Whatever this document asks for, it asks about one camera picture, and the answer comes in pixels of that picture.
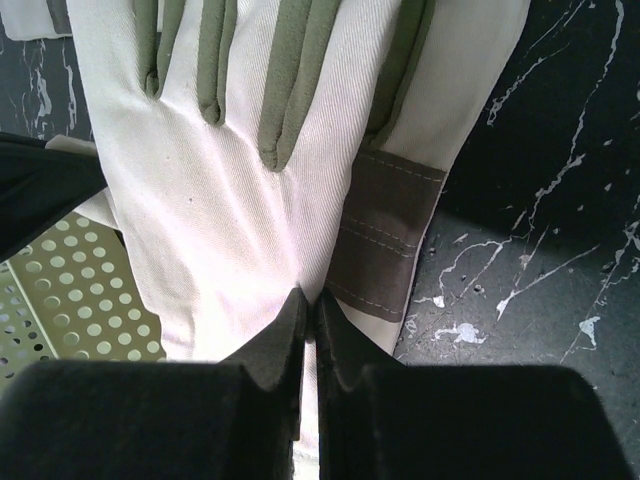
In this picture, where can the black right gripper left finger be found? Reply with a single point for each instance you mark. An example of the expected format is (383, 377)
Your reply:
(235, 419)

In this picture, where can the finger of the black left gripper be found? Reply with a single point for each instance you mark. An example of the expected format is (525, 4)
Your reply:
(41, 182)

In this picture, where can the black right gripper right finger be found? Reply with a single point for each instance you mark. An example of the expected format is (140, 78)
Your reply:
(380, 419)

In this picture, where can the yellow-green storage basket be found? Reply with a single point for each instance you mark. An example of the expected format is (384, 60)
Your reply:
(71, 294)

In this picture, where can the far left work glove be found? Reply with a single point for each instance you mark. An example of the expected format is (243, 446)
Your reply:
(30, 20)

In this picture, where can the white green work glove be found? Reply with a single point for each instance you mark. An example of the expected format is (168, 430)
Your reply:
(254, 147)

